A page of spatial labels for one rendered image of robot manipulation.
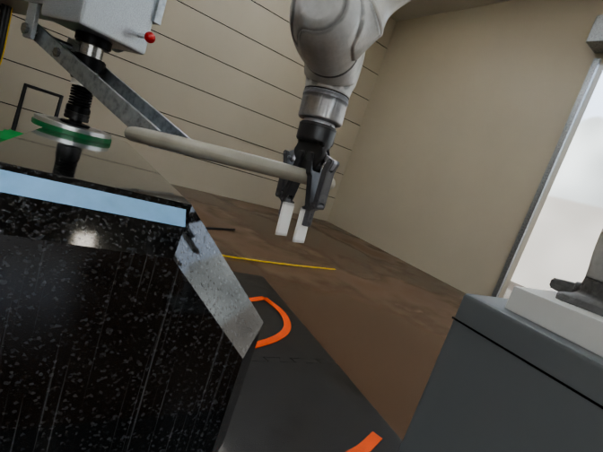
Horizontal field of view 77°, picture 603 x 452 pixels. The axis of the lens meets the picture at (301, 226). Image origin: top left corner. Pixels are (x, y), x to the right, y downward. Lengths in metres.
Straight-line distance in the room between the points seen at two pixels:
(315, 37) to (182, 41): 5.65
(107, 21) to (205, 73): 4.96
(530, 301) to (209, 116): 5.78
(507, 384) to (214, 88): 5.88
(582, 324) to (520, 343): 0.10
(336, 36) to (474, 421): 0.72
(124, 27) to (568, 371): 1.36
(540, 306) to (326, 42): 0.60
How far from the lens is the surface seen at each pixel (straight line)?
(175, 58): 6.15
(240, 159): 0.69
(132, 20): 1.38
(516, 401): 0.82
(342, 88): 0.75
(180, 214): 0.72
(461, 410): 0.88
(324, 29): 0.57
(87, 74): 1.30
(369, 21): 0.62
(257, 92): 6.56
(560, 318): 0.83
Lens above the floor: 0.94
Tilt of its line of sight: 9 degrees down
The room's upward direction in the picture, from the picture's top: 19 degrees clockwise
